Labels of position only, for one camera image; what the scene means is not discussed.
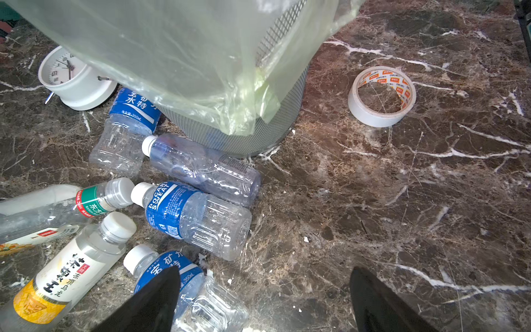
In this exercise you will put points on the grey mesh waste bin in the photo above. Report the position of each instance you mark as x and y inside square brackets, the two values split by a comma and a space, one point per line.
[264, 101]

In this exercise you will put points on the blue label mineral water bottle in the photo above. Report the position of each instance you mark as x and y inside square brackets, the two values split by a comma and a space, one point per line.
[203, 304]

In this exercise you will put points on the Pocari Sweat blue label bottle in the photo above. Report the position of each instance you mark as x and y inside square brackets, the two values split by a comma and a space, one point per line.
[201, 219]

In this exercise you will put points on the white adhesive tape roll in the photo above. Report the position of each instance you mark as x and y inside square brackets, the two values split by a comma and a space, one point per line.
[381, 96]

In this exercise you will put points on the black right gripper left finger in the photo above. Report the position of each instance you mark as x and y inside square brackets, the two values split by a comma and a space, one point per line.
[151, 309]

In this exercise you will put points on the green plastic bin liner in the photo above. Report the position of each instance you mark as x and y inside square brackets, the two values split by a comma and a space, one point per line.
[172, 51]

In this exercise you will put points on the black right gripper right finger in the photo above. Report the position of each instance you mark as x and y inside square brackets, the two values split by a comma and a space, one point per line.
[377, 308]

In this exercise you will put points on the green red label clear bottle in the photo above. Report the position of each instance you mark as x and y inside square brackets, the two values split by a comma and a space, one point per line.
[44, 224]

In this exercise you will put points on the blue cap bottle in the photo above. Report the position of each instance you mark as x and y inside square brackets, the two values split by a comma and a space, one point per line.
[132, 118]

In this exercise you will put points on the clear unlabelled bottle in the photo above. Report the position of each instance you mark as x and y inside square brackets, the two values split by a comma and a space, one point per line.
[209, 170]

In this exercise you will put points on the yellow white label tea bottle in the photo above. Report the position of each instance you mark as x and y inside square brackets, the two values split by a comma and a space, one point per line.
[69, 276]

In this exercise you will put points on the white round alarm clock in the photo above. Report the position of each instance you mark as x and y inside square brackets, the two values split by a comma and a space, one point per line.
[78, 85]

